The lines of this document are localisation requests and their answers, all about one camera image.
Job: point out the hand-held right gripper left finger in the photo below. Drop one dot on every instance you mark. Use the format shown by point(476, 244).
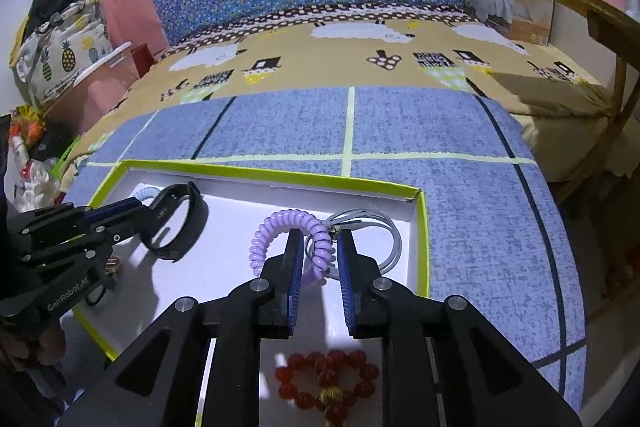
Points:
point(295, 277)

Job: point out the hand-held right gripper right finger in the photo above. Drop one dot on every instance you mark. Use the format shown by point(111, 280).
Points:
point(346, 277)

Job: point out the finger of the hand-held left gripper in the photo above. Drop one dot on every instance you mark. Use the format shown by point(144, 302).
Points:
point(117, 206)
point(135, 227)

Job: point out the silver bangles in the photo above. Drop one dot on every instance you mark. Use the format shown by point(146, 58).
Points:
point(395, 249)

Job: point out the pink storage box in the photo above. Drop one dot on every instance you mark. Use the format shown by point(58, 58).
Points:
point(100, 82)

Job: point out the green cardboard box tray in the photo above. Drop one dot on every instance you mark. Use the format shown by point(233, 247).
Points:
point(225, 217)

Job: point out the person's left hand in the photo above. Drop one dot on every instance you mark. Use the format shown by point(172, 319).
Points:
point(47, 347)

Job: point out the wooden bench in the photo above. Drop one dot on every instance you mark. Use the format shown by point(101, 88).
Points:
point(605, 17)

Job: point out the blue grey checked blanket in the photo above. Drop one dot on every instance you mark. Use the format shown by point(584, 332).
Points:
point(450, 217)

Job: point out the tan patterned bed sheet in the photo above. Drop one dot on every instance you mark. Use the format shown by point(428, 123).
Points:
point(325, 67)

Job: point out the orange toy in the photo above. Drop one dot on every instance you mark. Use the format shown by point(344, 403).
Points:
point(27, 122)

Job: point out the pineapple print bag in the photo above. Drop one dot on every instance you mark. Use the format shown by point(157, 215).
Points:
point(60, 57)

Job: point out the white plastic bag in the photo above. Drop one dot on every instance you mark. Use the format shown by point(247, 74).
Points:
point(37, 182)

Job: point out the black smart wristband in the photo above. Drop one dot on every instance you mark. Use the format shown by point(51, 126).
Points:
point(192, 209)

